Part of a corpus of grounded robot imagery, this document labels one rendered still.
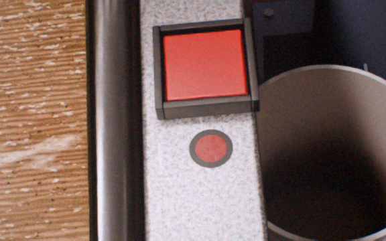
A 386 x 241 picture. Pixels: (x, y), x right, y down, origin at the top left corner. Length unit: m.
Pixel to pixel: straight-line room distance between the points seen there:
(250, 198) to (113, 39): 0.17
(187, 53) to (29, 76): 0.12
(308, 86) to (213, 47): 0.71
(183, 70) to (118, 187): 0.10
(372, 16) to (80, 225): 0.97
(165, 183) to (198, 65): 0.10
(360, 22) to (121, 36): 0.85
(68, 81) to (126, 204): 0.10
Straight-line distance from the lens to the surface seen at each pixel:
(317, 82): 1.33
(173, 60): 0.63
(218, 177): 0.60
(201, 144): 0.61
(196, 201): 0.59
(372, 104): 1.35
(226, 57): 0.63
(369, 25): 1.49
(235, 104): 0.61
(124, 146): 0.62
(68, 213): 0.58
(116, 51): 0.66
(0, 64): 0.65
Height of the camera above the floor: 1.45
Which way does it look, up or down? 59 degrees down
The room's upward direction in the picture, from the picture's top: 9 degrees counter-clockwise
